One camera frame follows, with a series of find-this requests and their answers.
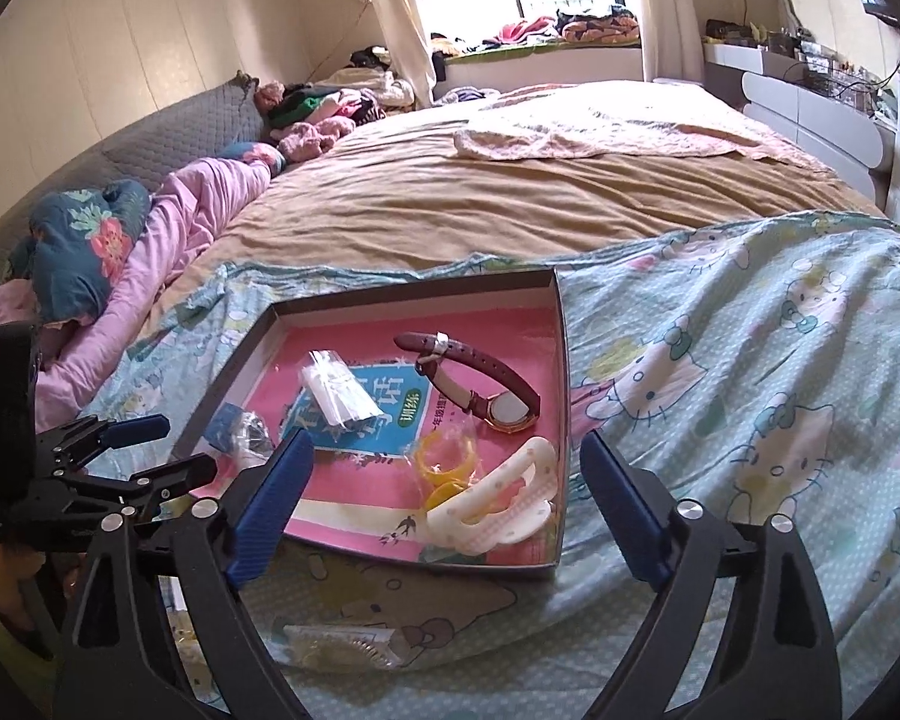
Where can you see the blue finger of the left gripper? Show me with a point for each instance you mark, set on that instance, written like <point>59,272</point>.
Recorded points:
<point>178,477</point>
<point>121,434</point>

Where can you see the pink patterned throw blanket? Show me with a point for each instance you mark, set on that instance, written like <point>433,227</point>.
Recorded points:
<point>571,122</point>

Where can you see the pile of clothes on bed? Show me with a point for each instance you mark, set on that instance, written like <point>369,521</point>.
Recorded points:
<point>306,120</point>

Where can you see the shallow grey cardboard box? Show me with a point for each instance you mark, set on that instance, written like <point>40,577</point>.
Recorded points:
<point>371,488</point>

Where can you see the maroon strap wristwatch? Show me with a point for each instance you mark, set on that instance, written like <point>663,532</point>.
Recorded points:
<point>475,382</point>

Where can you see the cream curtain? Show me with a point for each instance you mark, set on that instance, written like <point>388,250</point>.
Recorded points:
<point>671,41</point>
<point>394,11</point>

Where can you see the pink quilt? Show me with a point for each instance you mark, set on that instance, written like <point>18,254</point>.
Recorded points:
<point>192,208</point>

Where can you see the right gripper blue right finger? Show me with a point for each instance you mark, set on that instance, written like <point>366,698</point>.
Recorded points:
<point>636,507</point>

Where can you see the Hello Kitty green bedsheet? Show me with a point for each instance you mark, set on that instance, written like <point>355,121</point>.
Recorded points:
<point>762,378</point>

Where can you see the brown bed blanket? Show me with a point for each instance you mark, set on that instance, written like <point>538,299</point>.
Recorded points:
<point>396,195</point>

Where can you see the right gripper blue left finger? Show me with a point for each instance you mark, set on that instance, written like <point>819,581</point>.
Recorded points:
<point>260,502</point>

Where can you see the clothes on window seat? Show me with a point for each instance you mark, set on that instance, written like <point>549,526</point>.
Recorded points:
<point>617,28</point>

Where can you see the dark blue floral pillow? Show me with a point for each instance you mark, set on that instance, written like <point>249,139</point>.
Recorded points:
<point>77,246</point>

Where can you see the grey padded headboard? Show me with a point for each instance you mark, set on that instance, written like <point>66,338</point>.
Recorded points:
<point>148,150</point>

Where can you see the clear bag of white sticks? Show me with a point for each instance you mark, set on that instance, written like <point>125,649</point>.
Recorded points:
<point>340,397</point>

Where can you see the cream right curtain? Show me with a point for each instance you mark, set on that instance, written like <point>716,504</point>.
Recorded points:
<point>671,41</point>

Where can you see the person's left hand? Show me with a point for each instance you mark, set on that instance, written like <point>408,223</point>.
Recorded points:
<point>18,564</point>

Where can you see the bagged silver spiral hair comb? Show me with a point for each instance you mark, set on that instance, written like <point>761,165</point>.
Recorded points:
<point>346,648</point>

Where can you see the large cream hair claw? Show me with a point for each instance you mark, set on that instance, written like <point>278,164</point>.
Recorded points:
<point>508,505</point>

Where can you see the small blue jewelry packet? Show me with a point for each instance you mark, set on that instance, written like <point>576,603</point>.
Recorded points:
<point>241,435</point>

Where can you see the cream left curtain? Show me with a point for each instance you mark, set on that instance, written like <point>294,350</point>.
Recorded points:
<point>394,11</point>

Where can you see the white rounded dresser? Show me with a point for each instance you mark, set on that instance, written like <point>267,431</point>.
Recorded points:
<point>772,89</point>

